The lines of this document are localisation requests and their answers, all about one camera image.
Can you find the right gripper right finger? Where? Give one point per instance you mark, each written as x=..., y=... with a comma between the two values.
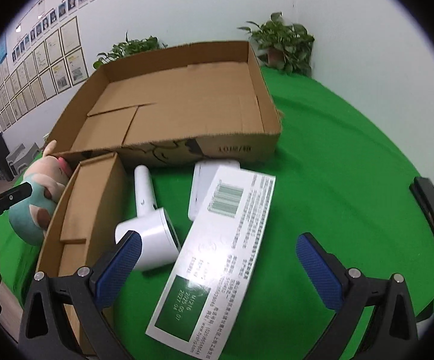
x=391, y=332

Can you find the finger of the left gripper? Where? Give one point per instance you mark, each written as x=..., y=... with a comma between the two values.
x=15, y=195

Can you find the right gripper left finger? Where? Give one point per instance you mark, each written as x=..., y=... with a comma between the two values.
x=104, y=273

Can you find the pink pig plush toy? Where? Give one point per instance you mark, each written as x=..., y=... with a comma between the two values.
x=48, y=178

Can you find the narrow cardboard box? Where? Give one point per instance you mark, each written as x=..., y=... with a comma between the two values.
x=80, y=232

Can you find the white handheld lint remover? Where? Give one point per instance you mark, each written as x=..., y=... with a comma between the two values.
x=159, y=243

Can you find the white green printed carton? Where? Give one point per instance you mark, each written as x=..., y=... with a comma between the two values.
x=207, y=285

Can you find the white plastic device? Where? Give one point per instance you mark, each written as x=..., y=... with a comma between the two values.
x=204, y=172

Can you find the black cabinet in background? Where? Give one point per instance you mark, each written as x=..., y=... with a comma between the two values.
x=4, y=167

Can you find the left potted green plant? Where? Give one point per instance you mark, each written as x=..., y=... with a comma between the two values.
x=127, y=48

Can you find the potted green plant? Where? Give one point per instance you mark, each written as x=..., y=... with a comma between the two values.
x=284, y=47
x=127, y=48

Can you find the large shallow cardboard tray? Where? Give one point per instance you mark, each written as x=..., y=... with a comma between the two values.
x=173, y=106

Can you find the right potted green plant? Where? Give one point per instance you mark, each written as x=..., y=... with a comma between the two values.
x=284, y=47

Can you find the framed certificates on wall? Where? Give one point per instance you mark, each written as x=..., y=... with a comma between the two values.
x=41, y=67

